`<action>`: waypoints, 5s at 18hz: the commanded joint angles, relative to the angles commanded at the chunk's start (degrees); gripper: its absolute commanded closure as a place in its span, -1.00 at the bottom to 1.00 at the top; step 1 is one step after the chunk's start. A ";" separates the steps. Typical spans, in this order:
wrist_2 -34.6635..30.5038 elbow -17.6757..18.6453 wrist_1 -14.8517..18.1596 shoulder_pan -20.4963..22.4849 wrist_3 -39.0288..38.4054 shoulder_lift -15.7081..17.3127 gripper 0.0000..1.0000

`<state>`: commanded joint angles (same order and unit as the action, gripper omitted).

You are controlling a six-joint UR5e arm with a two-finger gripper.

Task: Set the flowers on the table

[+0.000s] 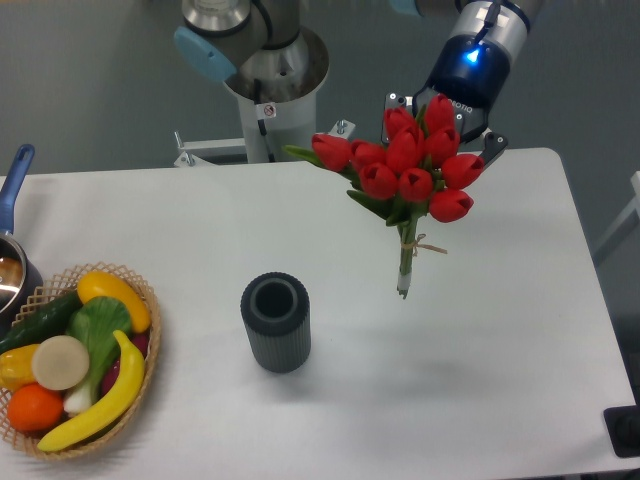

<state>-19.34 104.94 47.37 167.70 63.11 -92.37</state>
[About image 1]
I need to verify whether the yellow plastic banana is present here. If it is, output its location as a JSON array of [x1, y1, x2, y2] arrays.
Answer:
[[37, 330, 145, 453]]

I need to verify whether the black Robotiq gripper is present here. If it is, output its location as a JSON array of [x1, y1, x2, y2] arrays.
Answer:
[[384, 38, 511, 167]]

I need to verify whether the black device at edge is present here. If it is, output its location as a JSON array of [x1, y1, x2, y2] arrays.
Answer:
[[603, 405, 639, 458]]

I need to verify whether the white frame at right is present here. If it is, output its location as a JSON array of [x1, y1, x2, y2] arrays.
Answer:
[[592, 171, 639, 268]]

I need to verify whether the yellow bell pepper toy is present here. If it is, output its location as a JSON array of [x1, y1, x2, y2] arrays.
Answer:
[[0, 344, 39, 391]]

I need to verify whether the blue handled metal pot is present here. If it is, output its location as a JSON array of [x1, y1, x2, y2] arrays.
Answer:
[[1, 144, 43, 337]]

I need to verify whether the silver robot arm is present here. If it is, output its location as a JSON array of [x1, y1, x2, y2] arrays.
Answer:
[[174, 1, 544, 166]]

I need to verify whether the dark grey ribbed vase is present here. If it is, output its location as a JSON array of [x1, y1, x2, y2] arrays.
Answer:
[[240, 272, 311, 373]]

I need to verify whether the dark green cucumber toy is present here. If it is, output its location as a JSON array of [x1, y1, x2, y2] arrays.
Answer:
[[1, 290, 82, 353]]

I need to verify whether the beige round slice toy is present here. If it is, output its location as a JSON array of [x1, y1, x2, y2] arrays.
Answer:
[[31, 335, 90, 391]]

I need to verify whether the green bok choy toy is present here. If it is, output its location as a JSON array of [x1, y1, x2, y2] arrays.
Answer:
[[63, 296, 132, 416]]

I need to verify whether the woven wicker basket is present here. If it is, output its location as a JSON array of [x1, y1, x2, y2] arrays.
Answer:
[[1, 262, 161, 461]]

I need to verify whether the purple eggplant toy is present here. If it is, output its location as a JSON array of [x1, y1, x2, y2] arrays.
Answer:
[[100, 331, 151, 397]]

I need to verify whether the red tulip bouquet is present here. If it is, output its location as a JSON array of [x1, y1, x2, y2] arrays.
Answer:
[[284, 94, 485, 297]]

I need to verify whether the orange plastic fruit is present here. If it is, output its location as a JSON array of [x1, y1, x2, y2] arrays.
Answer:
[[7, 383, 63, 432]]

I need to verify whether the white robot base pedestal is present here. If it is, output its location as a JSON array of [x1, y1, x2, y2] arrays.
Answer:
[[173, 74, 357, 168]]

